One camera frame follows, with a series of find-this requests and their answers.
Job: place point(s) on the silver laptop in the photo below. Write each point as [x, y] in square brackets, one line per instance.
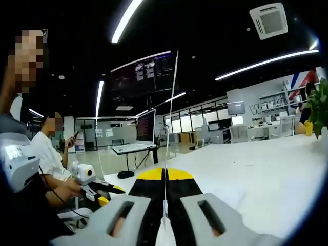
[146, 125]

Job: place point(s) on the person's black shirt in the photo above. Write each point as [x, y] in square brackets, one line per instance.
[25, 220]

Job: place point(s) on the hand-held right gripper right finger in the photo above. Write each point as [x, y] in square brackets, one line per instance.
[194, 220]

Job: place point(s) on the white ceiling air vent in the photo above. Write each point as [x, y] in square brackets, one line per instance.
[269, 20]

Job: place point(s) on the green leafy plant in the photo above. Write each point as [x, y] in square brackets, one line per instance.
[320, 110]

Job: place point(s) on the white chest-worn device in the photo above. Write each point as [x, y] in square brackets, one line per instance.
[15, 159]

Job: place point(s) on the single white paper sheet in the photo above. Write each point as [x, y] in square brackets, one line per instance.
[165, 207]

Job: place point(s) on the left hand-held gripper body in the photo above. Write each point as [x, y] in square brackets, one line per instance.
[83, 174]

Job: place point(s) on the white mesh office chair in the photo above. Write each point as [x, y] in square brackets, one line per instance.
[287, 125]
[238, 133]

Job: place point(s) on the small bright white screen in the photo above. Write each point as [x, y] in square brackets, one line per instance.
[237, 120]

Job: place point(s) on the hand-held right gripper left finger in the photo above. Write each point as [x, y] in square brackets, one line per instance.
[123, 220]

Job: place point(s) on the black laptop stand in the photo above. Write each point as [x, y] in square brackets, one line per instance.
[155, 156]

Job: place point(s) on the white ceiling light strip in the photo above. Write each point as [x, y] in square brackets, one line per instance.
[176, 96]
[125, 21]
[99, 98]
[266, 62]

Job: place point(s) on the yellow cup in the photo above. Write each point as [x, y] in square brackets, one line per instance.
[308, 128]

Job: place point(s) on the small grey wall monitor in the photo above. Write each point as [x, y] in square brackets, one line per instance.
[236, 108]

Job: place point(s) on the person's left hand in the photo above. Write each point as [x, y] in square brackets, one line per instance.
[71, 192]

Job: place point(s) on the white wall shelf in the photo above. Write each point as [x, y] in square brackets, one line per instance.
[279, 97]

